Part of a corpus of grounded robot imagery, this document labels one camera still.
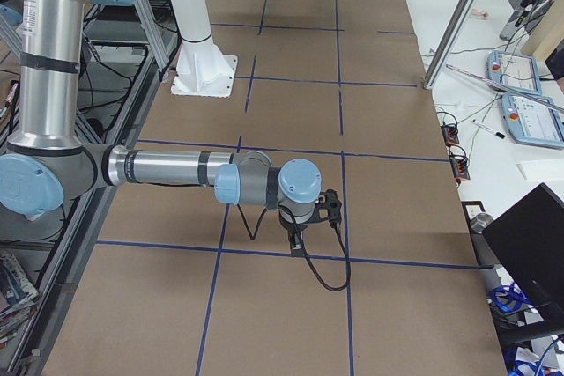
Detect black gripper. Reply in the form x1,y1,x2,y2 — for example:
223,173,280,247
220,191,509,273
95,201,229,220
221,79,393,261
278,209,311,258

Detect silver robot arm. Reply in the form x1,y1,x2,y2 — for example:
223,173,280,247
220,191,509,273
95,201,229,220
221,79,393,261
1,0,322,256

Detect orange black connector lower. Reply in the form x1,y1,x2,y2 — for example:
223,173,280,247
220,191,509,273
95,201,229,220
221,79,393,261
449,154,471,184

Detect orange black connector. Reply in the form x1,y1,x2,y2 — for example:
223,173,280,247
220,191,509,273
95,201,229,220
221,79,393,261
441,123,460,147
449,154,471,184

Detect orange black connector upper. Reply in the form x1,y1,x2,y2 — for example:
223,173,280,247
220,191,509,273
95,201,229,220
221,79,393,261
441,123,460,147

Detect black marker pen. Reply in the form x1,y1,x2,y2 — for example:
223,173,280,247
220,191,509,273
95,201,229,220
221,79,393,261
472,120,506,139

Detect black laptop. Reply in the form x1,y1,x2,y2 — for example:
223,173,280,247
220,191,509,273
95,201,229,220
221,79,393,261
483,183,563,320

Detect grey handheld device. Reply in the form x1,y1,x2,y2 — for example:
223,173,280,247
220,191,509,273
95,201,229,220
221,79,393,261
499,0,554,41

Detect upper blue teach pendant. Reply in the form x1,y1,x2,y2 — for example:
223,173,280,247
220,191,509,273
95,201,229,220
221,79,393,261
486,50,542,96

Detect blue teach pendant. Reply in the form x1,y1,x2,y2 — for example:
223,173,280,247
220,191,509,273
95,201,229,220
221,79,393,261
501,93,563,150
486,50,542,96

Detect lower blue teach pendant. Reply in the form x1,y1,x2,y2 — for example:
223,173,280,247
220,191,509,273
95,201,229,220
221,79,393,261
501,93,563,150

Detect stack of magazines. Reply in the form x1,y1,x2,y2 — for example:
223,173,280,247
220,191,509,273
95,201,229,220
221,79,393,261
1,249,40,343

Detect long metal rod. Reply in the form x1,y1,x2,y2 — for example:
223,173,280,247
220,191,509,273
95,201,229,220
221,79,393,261
445,63,564,114

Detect black camera cable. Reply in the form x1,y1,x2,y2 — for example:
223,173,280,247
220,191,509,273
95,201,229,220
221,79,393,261
286,210,353,292

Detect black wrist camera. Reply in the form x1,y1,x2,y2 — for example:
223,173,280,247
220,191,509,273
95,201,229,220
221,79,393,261
310,189,342,230

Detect white camera mast with base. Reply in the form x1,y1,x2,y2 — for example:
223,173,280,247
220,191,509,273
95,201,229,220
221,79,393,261
171,0,238,98

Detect aluminium frame post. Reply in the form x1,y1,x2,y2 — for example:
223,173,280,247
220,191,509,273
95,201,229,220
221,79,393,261
423,0,476,90

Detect blue lanyard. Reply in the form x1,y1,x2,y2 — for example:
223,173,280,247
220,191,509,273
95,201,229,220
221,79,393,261
491,281,535,315

